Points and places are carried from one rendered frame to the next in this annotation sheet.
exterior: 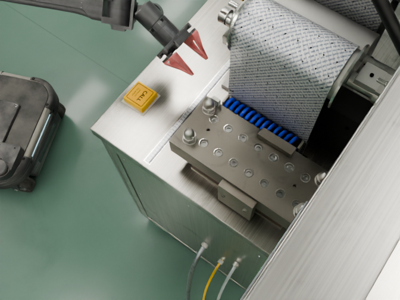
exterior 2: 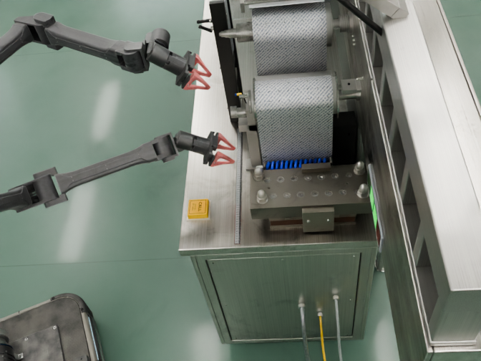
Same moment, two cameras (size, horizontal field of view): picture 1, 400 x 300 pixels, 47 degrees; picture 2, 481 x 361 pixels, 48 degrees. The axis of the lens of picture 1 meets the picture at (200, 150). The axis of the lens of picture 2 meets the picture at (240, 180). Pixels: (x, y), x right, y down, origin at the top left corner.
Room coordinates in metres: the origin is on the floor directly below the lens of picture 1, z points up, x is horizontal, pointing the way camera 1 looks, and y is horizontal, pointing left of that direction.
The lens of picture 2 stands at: (-0.38, 0.62, 2.41)
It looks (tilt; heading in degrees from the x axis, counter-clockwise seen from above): 50 degrees down; 329
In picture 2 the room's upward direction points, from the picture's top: 11 degrees counter-clockwise
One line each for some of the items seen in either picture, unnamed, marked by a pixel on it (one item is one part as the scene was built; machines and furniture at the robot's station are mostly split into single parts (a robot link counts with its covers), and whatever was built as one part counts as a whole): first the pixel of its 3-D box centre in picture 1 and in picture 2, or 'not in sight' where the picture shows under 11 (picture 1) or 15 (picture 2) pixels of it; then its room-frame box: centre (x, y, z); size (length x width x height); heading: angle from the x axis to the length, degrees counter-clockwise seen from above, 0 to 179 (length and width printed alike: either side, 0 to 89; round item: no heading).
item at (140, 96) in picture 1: (140, 96); (198, 208); (0.69, 0.16, 0.91); 0.07 x 0.07 x 0.02; 50
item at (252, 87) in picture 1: (270, 100); (295, 142); (0.54, -0.17, 1.11); 0.23 x 0.01 x 0.18; 50
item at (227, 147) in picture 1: (252, 164); (311, 191); (0.42, -0.13, 1.00); 0.40 x 0.16 x 0.06; 50
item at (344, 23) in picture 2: not in sight; (341, 23); (0.66, -0.51, 1.34); 0.07 x 0.07 x 0.07; 50
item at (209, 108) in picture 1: (209, 105); (258, 172); (0.57, -0.03, 1.05); 0.04 x 0.04 x 0.04
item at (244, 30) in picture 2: not in sight; (245, 31); (0.87, -0.27, 1.34); 0.06 x 0.06 x 0.06; 50
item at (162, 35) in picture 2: not in sight; (149, 49); (0.89, 0.08, 1.45); 0.12 x 0.11 x 0.09; 51
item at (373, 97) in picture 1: (365, 86); (348, 94); (0.47, -0.34, 1.25); 0.07 x 0.04 x 0.04; 50
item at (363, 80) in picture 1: (373, 78); (351, 85); (0.47, -0.35, 1.28); 0.06 x 0.05 x 0.02; 50
